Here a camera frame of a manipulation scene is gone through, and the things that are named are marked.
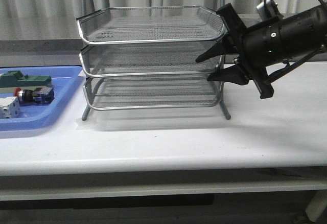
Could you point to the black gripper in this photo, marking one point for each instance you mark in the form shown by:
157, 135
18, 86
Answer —
244, 69

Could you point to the silver mesh tray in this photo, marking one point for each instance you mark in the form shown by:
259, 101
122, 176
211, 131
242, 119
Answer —
122, 25
147, 58
151, 91

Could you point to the red emergency stop button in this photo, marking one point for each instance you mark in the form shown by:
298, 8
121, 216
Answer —
40, 95

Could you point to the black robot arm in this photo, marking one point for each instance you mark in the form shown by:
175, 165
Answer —
267, 50

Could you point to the silver mesh top tray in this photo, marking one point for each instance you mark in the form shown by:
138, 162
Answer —
122, 25

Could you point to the silver mesh bottom tray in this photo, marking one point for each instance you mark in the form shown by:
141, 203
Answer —
151, 91

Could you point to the white table leg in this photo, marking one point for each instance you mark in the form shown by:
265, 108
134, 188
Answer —
316, 206

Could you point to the blue plastic tray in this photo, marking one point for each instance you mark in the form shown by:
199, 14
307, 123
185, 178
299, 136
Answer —
65, 80

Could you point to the dark steel back counter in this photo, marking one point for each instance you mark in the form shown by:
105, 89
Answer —
39, 35

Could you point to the green terminal block module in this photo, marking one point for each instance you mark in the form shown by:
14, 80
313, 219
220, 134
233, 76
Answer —
17, 79

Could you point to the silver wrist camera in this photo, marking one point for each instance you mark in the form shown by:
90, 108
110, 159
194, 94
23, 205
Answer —
268, 10

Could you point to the grey metal rack frame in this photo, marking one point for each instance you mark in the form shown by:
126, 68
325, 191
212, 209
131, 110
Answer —
220, 103

